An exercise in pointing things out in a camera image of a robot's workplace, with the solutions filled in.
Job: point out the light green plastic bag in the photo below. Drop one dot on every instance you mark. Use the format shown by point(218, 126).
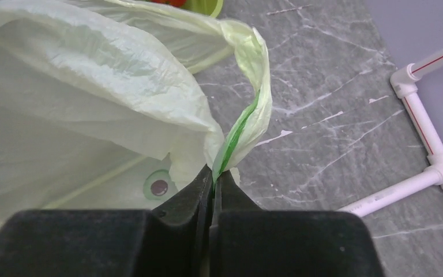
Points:
point(119, 104)

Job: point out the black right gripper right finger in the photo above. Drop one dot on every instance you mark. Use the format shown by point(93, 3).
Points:
point(246, 240)

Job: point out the green plastic basin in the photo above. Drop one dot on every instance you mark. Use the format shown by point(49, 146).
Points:
point(210, 8)

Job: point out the red fake tomato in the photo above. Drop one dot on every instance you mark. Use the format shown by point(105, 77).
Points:
point(175, 3)

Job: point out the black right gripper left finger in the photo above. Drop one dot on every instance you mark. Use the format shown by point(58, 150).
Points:
point(165, 241)

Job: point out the white PVC pipe frame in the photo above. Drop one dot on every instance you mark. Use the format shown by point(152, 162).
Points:
point(403, 82)

